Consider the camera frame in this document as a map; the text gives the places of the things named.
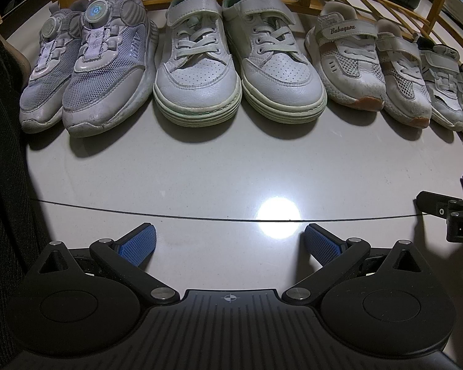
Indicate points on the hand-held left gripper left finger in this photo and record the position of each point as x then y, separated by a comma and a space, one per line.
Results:
139, 244

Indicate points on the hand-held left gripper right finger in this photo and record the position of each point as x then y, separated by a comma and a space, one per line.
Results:
324, 244

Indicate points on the white mesh orange-soled sneaker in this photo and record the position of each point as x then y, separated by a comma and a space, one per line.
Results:
347, 77
405, 92

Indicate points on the purple dial sneaker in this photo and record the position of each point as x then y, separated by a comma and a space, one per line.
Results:
42, 92
108, 96

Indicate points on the white green-lined sneaker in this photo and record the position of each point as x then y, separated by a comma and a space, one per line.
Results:
196, 88
281, 81

